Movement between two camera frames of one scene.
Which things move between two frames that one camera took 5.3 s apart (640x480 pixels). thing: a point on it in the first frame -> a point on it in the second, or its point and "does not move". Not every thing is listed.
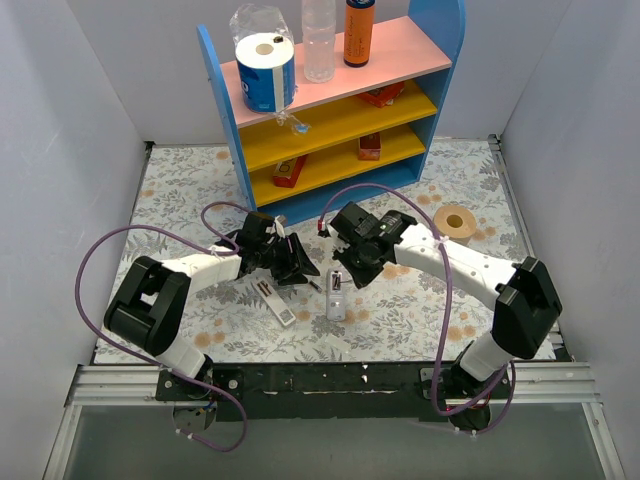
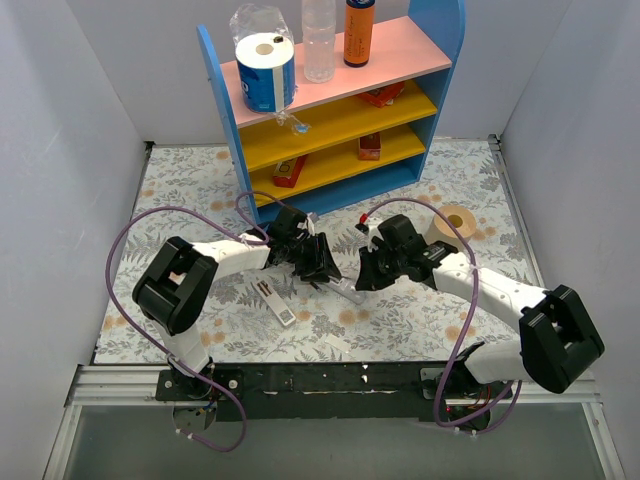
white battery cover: x=338 y=343 does not move
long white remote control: x=284 y=315 does not move
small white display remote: x=335 y=294 -> x=355 y=296
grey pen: x=318 y=288 does not move
